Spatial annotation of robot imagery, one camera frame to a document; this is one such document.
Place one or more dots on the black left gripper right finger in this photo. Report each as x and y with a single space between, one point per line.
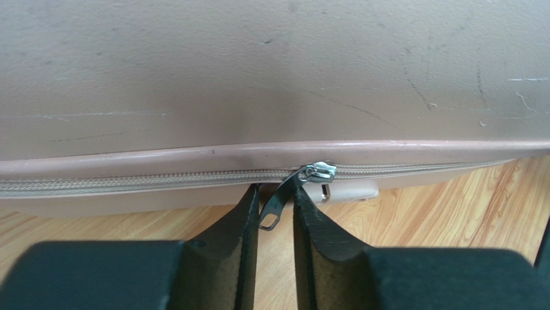
336 270

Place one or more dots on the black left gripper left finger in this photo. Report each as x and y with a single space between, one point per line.
214 270

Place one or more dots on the pink suitcase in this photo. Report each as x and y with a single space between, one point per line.
111 107

